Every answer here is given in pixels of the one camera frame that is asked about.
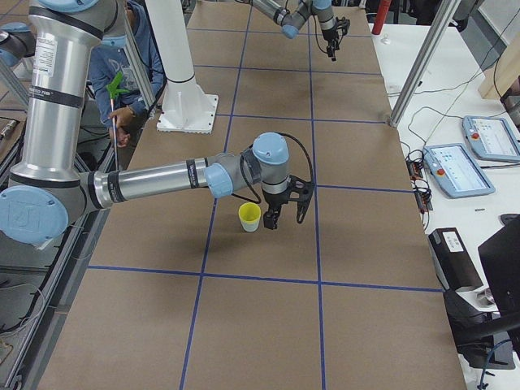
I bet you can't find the black box with label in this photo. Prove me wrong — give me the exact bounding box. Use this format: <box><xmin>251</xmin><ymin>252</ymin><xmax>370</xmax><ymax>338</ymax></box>
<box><xmin>428</xmin><ymin>227</ymin><xmax>483</xmax><ymax>292</ymax></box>

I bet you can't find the black computer monitor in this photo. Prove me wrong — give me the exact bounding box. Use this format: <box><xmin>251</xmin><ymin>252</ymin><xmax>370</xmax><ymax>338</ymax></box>
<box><xmin>478</xmin><ymin>216</ymin><xmax>519</xmax><ymax>314</ymax></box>

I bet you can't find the teach pendant tablet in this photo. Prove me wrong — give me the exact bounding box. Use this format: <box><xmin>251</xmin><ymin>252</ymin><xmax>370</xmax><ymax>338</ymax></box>
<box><xmin>423</xmin><ymin>143</ymin><xmax>496</xmax><ymax>199</ymax></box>
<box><xmin>462</xmin><ymin>116</ymin><xmax>519</xmax><ymax>163</ymax></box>

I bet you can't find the yellow plastic cup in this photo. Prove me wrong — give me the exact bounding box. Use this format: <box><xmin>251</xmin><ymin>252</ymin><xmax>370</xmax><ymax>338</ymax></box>
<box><xmin>238</xmin><ymin>202</ymin><xmax>262</xmax><ymax>221</ymax></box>

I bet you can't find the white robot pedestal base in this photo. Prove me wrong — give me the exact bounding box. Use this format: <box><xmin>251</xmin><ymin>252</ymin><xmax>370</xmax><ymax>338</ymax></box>
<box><xmin>145</xmin><ymin>0</ymin><xmax>219</xmax><ymax>134</ymax></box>

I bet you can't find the near teach pendant tablet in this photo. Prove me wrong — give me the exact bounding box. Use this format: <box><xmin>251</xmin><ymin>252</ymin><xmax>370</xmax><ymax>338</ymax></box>
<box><xmin>423</xmin><ymin>143</ymin><xmax>496</xmax><ymax>199</ymax></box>

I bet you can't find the far teach pendant tablet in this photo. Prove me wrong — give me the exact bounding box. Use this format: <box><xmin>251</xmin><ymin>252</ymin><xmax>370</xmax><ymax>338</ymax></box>
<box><xmin>462</xmin><ymin>116</ymin><xmax>519</xmax><ymax>163</ymax></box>

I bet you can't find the person in blue shirt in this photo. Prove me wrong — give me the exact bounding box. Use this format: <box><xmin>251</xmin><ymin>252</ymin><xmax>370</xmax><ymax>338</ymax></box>
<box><xmin>89</xmin><ymin>1</ymin><xmax>164</xmax><ymax>148</ymax></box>

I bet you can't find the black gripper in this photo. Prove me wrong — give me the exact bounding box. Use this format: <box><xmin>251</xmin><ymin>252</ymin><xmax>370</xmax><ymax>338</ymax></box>
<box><xmin>262</xmin><ymin>175</ymin><xmax>314</xmax><ymax>230</ymax></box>
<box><xmin>320</xmin><ymin>16</ymin><xmax>350</xmax><ymax>62</ymax></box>

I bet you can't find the person's hand on stick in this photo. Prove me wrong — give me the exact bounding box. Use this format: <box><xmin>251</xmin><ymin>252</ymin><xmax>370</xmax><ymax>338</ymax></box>
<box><xmin>109</xmin><ymin>106</ymin><xmax>136</xmax><ymax>129</ymax></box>

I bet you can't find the aluminium frame post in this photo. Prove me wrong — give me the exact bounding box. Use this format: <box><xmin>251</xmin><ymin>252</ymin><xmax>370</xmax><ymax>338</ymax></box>
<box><xmin>388</xmin><ymin>0</ymin><xmax>461</xmax><ymax>128</ymax></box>

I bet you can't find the green tipped grabber stick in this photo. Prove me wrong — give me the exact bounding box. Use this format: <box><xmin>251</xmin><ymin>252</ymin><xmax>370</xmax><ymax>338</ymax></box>
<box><xmin>106</xmin><ymin>71</ymin><xmax>127</xmax><ymax>171</ymax></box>

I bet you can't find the green plastic cup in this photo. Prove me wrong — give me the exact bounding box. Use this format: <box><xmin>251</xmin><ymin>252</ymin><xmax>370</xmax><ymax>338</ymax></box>
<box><xmin>240</xmin><ymin>219</ymin><xmax>259</xmax><ymax>232</ymax></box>

